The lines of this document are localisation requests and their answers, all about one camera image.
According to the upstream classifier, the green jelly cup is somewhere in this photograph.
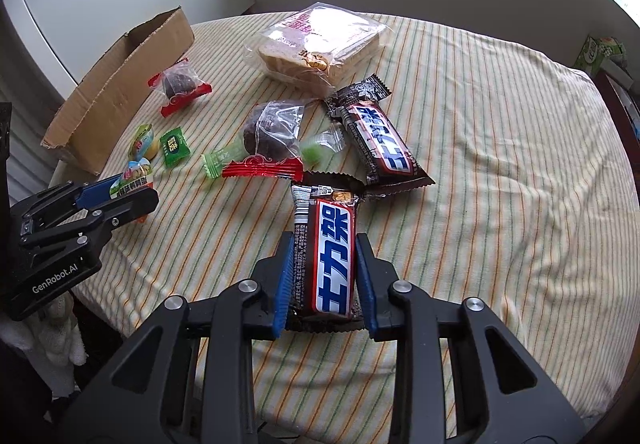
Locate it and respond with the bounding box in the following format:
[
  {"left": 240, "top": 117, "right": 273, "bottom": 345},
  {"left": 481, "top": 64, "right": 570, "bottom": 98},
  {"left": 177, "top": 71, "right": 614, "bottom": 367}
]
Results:
[{"left": 128, "top": 123, "right": 160, "bottom": 161}]

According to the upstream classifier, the green square candy packet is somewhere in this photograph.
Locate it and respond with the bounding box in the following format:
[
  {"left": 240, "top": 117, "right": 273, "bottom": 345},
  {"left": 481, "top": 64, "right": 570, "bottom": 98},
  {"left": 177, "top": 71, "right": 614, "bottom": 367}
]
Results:
[{"left": 160, "top": 127, "right": 191, "bottom": 168}]

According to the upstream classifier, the dark cake red-sealed bag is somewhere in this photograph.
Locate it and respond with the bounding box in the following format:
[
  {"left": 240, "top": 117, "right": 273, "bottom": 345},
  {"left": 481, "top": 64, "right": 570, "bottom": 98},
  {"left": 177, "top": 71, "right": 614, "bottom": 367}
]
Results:
[
  {"left": 221, "top": 100, "right": 305, "bottom": 181},
  {"left": 148, "top": 58, "right": 213, "bottom": 118}
]

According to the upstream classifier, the Snickers bar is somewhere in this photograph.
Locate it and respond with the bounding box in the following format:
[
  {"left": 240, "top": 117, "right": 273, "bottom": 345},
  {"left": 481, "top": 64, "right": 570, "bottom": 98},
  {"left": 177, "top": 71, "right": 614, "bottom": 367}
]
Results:
[
  {"left": 324, "top": 74, "right": 435, "bottom": 198},
  {"left": 286, "top": 171, "right": 363, "bottom": 334}
]

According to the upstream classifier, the green clear-wrapped candy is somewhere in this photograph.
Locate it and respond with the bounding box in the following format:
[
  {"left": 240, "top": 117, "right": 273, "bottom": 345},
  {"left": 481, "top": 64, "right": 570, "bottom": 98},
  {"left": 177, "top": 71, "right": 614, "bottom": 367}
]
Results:
[{"left": 202, "top": 126, "right": 346, "bottom": 179}]

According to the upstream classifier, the bagged sliced bread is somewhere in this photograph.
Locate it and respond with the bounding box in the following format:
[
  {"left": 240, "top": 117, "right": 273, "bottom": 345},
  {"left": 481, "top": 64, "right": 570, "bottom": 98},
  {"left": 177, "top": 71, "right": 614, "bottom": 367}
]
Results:
[{"left": 245, "top": 2, "right": 390, "bottom": 99}]

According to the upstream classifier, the brown cardboard box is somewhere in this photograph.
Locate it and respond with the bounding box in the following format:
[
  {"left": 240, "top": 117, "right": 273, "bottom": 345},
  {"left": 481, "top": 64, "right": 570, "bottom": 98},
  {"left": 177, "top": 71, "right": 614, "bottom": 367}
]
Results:
[{"left": 40, "top": 8, "right": 194, "bottom": 175}]

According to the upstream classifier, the striped yellow tablecloth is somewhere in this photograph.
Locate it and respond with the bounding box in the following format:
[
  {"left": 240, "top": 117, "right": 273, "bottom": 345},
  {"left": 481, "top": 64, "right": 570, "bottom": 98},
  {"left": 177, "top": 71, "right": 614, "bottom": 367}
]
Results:
[{"left": 76, "top": 13, "right": 639, "bottom": 420}]

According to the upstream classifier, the dark red storage box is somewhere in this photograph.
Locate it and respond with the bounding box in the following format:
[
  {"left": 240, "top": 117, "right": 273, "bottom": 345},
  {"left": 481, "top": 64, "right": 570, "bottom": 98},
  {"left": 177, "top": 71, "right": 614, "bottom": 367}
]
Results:
[{"left": 594, "top": 71, "right": 639, "bottom": 189}]

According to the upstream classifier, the green carton box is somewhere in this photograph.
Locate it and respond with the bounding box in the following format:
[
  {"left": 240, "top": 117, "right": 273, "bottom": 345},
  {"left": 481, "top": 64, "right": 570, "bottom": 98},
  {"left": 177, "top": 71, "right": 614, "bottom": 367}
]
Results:
[{"left": 574, "top": 35, "right": 627, "bottom": 76}]

